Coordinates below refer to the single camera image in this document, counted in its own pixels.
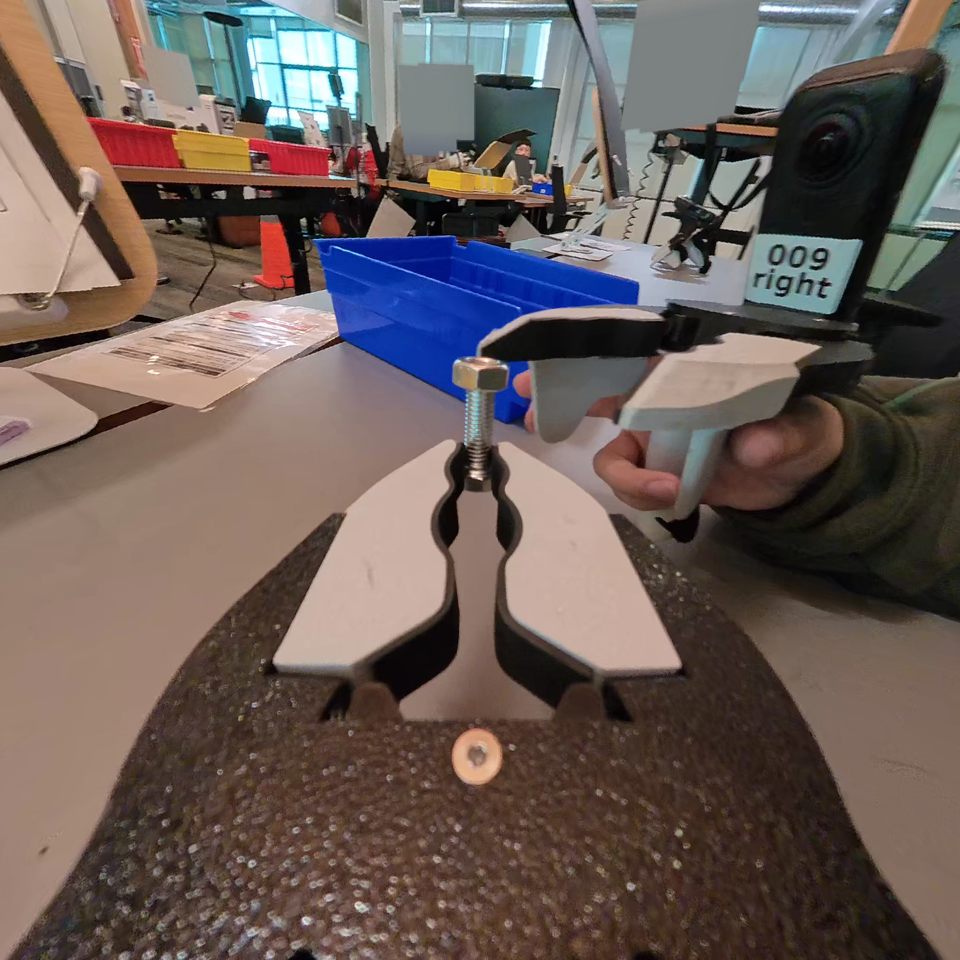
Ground open cardboard box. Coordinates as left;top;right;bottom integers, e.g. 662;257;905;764
468;129;537;177

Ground person's right hand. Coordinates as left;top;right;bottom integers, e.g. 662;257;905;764
513;371;846;513

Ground distant black gripper tool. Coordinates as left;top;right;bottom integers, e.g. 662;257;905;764
651;196;751;275

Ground orange traffic cone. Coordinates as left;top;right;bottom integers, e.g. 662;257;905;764
253;216;295;290

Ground black monitor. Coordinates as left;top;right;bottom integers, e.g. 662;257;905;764
474;73;562;151

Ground wooden pillar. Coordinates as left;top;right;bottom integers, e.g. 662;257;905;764
885;0;946;57

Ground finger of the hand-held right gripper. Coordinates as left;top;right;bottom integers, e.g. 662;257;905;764
477;306;670;445
618;332;824;522

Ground wooden document stand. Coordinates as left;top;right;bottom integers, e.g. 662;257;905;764
0;0;160;466

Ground long wooden table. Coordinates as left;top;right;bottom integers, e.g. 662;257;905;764
112;165;361;294

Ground blue plastic bin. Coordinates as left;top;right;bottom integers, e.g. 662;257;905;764
313;236;640;425

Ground printed instruction sheet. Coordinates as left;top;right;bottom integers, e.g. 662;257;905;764
0;90;121;297

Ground small laminated card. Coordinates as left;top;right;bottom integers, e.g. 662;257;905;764
543;234;631;262

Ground steel hex bolt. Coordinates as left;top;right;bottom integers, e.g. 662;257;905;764
460;393;498;494

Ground red storage bin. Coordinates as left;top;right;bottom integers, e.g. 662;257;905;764
247;138;331;177
86;116;181;168

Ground shallow yellow bin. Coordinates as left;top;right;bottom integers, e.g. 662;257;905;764
426;168;519;192

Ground grey office desk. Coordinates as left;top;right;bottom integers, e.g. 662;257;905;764
510;236;751;309

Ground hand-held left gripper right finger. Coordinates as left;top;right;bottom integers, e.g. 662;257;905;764
493;441;685;702

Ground laminated paper sheet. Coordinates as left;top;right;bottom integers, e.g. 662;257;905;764
30;300;342;410

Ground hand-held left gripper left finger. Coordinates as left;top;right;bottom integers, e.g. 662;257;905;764
271;439;461;700

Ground wooden standing desk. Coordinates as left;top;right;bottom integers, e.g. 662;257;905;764
660;120;781;226

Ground yellow storage bin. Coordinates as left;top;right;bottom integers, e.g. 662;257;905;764
172;131;252;172

